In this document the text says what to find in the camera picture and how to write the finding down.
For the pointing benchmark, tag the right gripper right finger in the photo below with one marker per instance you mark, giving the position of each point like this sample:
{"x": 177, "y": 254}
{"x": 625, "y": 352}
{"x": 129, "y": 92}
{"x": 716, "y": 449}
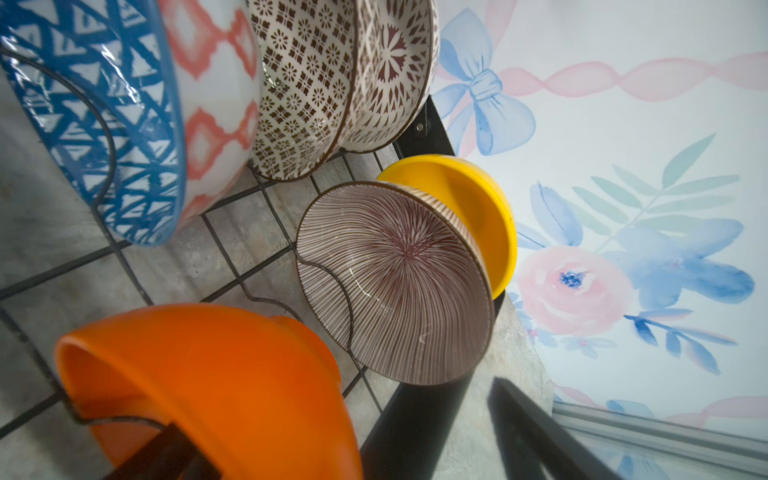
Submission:
{"x": 532, "y": 445}

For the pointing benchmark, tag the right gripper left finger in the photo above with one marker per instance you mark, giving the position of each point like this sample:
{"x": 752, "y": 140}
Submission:
{"x": 169, "y": 455}

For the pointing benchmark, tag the pink patterned bowl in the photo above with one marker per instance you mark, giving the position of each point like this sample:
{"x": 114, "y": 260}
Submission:
{"x": 397, "y": 280}

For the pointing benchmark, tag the yellow bowl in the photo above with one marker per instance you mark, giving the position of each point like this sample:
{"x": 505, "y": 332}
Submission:
{"x": 475, "y": 197}

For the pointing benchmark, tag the blue patterned bowl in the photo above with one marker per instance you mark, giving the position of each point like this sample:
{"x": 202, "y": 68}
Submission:
{"x": 148, "y": 108}

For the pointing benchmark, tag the white red patterned bowl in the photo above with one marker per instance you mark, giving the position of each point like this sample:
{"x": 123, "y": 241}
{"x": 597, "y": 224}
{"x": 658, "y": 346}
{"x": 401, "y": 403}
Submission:
{"x": 404, "y": 65}

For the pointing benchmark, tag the orange dotted patterned bowl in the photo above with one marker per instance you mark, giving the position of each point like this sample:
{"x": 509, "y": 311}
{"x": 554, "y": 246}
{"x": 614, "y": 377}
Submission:
{"x": 308, "y": 50}

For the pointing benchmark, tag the right aluminium corner post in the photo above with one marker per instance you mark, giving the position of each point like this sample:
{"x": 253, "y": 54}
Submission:
{"x": 635, "y": 447}

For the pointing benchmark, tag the black wire dish rack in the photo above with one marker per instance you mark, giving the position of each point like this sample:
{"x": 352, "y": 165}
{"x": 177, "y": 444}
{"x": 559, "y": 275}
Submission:
{"x": 417, "y": 417}

